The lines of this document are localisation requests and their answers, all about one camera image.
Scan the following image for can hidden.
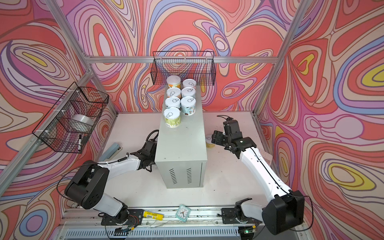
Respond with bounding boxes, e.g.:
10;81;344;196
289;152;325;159
163;107;181;128

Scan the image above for teal label can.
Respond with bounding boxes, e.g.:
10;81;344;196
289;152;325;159
181;96;197;116
181;87;196;98

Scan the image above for teal label can front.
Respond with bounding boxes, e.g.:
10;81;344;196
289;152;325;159
181;87;196;98

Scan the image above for pink flower label can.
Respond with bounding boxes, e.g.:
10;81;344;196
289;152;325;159
183;79;197;89

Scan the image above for orange label can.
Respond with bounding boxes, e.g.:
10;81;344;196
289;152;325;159
166;75;181;89

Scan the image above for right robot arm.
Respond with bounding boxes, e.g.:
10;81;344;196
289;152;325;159
211;116;305;235

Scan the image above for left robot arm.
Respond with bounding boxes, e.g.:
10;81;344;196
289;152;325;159
65;140;157;225

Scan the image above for grey metal cabinet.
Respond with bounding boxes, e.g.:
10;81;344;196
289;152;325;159
155;89;208;189

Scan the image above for grey stapler box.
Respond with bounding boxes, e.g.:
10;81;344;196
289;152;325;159
99;143;122;162

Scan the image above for pink calculator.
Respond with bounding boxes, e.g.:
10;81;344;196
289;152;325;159
259;149;273;166

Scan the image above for yellow label tube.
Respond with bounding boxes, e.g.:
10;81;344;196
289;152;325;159
143;211;164;221

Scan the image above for black marker pen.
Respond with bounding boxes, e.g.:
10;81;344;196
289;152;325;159
78;135;82;153

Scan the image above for teal alarm clock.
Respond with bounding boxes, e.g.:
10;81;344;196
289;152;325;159
176;205;191;222

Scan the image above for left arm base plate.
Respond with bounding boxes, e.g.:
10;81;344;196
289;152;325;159
101;209;144;227

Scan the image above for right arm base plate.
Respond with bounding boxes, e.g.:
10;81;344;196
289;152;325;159
217;207;262;225

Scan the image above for back black wire basket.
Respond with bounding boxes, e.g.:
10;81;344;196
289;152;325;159
151;50;216;86

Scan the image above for black wire basket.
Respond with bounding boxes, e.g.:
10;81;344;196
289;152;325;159
151;50;216;86
32;83;109;154

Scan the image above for left black wire basket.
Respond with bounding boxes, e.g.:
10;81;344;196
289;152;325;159
32;83;109;154

